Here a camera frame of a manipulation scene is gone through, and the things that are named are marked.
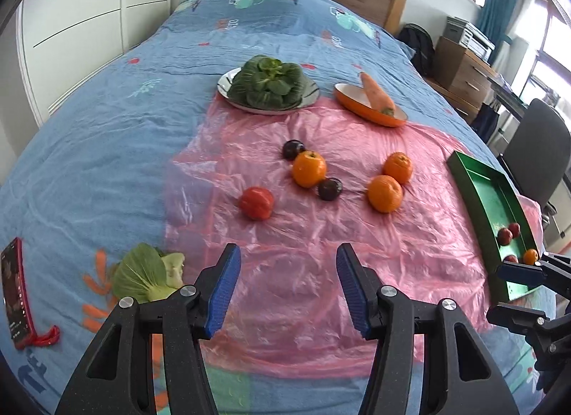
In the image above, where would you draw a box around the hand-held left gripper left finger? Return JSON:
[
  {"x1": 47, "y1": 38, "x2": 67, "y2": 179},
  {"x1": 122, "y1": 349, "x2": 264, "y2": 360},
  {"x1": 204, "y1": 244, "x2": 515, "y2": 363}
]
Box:
[{"x1": 54, "y1": 243, "x2": 242, "y2": 415}]

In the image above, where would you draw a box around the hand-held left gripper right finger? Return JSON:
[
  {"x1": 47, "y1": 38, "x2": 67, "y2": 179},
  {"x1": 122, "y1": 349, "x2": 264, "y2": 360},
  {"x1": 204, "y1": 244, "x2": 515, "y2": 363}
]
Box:
[{"x1": 335, "y1": 243, "x2": 520, "y2": 415}]

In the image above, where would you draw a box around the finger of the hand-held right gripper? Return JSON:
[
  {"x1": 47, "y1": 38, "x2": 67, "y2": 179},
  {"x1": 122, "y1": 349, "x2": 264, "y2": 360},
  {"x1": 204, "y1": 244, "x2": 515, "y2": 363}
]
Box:
[
  {"x1": 496, "y1": 252, "x2": 571, "y2": 297},
  {"x1": 486, "y1": 301, "x2": 571, "y2": 371}
]

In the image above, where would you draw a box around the green metal tray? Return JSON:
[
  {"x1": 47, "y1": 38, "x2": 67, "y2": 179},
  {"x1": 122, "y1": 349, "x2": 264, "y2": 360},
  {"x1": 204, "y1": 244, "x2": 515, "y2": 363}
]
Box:
[{"x1": 447, "y1": 150, "x2": 547, "y2": 304}]

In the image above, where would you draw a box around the red tomato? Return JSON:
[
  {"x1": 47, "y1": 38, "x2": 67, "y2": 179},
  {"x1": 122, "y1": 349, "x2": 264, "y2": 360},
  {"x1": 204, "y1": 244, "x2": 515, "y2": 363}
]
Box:
[{"x1": 238, "y1": 186, "x2": 274, "y2": 220}]

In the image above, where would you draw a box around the dark purple plum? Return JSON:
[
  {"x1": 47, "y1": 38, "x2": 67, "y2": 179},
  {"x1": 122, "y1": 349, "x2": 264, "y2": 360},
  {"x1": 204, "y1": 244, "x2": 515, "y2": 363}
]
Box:
[
  {"x1": 282, "y1": 139, "x2": 307, "y2": 161},
  {"x1": 317, "y1": 177, "x2": 344, "y2": 201}
]

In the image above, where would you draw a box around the small bok choy piece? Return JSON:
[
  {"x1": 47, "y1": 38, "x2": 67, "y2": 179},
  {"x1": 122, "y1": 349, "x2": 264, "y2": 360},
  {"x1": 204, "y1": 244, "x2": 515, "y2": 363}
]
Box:
[{"x1": 111, "y1": 242, "x2": 186, "y2": 304}]

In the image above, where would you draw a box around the pink plastic sheet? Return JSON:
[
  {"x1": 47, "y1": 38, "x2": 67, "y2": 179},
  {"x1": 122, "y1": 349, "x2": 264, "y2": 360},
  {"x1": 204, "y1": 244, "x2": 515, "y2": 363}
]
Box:
[{"x1": 163, "y1": 96, "x2": 542, "y2": 378}]

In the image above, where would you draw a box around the grey office chair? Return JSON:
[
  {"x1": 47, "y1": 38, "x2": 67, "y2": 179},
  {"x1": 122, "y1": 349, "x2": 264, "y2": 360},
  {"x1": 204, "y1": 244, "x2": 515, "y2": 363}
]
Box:
[{"x1": 497, "y1": 98, "x2": 571, "y2": 241}]

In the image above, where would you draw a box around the dark bag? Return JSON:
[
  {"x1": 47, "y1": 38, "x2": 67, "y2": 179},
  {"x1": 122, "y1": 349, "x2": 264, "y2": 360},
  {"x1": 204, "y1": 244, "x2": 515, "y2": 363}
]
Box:
[{"x1": 473, "y1": 100, "x2": 502, "y2": 145}]

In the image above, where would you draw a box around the orange oval dish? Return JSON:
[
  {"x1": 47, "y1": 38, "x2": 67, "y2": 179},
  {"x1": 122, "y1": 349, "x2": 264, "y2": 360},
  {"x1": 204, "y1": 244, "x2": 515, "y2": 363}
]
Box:
[{"x1": 334, "y1": 83, "x2": 410, "y2": 128}]

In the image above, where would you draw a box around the carrot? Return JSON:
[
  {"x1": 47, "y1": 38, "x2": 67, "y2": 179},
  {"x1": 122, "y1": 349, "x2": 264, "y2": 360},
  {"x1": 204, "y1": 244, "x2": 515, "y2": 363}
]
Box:
[{"x1": 360, "y1": 71, "x2": 397, "y2": 116}]

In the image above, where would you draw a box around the white patterned plate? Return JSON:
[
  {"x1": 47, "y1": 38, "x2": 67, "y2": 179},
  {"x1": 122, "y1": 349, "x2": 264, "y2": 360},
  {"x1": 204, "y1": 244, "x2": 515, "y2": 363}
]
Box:
[{"x1": 217, "y1": 67, "x2": 320, "y2": 116}]

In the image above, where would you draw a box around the wooden drawer cabinet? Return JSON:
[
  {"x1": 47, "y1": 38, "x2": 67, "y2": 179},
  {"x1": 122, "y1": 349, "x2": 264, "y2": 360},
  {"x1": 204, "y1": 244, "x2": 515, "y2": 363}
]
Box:
[{"x1": 435, "y1": 35, "x2": 498, "y2": 123}]

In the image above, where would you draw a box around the red smartphone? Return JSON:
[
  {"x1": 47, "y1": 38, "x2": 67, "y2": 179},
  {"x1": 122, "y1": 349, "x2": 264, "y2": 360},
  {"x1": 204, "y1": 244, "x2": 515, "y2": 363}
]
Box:
[{"x1": 0, "y1": 237, "x2": 34, "y2": 350}]

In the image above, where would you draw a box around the large green bok choy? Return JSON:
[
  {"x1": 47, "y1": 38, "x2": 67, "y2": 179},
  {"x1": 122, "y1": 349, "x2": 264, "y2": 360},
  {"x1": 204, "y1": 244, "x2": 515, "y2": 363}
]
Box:
[{"x1": 227, "y1": 55, "x2": 310, "y2": 110}]

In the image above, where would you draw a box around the window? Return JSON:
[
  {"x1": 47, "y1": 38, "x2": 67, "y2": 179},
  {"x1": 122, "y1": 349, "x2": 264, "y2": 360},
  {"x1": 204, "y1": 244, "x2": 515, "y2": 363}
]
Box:
[{"x1": 513, "y1": 0, "x2": 571, "y2": 108}]

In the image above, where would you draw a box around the grey printer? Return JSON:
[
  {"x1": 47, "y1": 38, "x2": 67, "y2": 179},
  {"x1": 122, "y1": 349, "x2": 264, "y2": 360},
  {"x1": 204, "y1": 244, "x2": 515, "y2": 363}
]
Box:
[{"x1": 444, "y1": 16, "x2": 496, "y2": 61}]

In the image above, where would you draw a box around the black backpack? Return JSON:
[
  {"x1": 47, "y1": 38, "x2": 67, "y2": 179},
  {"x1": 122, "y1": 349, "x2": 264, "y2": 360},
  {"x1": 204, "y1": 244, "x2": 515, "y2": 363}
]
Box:
[{"x1": 396, "y1": 23, "x2": 435, "y2": 76}]

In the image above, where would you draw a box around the teal curtain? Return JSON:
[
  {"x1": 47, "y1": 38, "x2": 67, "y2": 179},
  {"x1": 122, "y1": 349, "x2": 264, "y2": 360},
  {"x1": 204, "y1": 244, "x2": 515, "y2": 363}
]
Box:
[{"x1": 475, "y1": 0, "x2": 522, "y2": 47}]

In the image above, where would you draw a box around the white wardrobe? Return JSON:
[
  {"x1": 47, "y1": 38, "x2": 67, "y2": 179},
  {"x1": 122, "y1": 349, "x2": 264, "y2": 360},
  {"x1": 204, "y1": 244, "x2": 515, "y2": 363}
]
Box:
[{"x1": 18, "y1": 0, "x2": 176, "y2": 125}]

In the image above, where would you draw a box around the red strap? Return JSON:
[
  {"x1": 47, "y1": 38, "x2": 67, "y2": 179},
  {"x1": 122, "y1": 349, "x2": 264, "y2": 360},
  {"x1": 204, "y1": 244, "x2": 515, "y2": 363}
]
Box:
[{"x1": 29, "y1": 325, "x2": 61, "y2": 348}]

